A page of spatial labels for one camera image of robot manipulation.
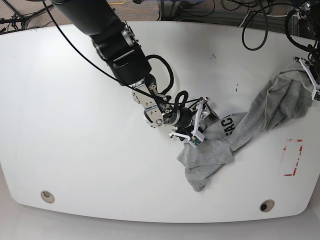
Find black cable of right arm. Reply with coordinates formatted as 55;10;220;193
42;0;191;116

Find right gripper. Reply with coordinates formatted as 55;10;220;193
169;97;219;141

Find white cable on floor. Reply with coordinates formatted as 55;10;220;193
238;12;287;28

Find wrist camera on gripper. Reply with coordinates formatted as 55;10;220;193
187;132;205;148
313;91;320;101

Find left table cable grommet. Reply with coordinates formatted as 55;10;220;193
40;190;55;204

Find table cable grommet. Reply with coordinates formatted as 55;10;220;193
259;199;275;213
40;190;55;204

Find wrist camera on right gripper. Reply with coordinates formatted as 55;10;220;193
187;132;205;148

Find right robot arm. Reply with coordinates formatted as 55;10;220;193
51;0;219;145

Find grey T-shirt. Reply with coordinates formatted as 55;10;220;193
177;62;314;192

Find right table cable grommet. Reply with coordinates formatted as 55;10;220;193
259;199;275;213

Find red tape rectangle marking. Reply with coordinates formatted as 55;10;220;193
280;139;304;177

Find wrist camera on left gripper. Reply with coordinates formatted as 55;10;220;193
313;91;320;101

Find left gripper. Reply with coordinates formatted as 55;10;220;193
293;56;320;97

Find black tripod legs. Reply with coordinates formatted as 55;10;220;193
0;0;47;35

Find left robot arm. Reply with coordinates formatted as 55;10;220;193
291;0;320;85

